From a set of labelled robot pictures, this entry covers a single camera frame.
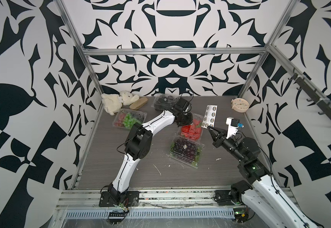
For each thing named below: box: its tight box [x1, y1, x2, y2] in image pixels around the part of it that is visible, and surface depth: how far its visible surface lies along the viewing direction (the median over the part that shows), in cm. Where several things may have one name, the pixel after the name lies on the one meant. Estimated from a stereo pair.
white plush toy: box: [101, 90, 140, 116], surface depth 109 cm
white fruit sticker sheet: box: [201, 104, 218, 130], surface depth 71 cm
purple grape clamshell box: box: [165, 135, 205, 169], surface depth 87 cm
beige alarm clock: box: [231, 97, 250, 113], surface depth 114 cm
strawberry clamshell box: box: [177, 113, 203, 142], surface depth 93 cm
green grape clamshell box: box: [112, 108, 148, 130], surface depth 101 cm
